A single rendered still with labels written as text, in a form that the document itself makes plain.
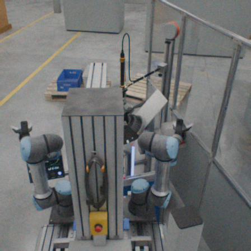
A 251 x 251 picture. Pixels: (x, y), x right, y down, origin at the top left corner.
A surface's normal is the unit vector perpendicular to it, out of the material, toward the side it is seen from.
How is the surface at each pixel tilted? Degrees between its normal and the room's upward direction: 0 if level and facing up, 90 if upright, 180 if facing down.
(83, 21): 90
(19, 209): 0
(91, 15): 90
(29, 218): 0
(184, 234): 90
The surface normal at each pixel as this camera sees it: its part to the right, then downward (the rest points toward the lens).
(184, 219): 0.01, -0.83
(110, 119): 0.04, 0.55
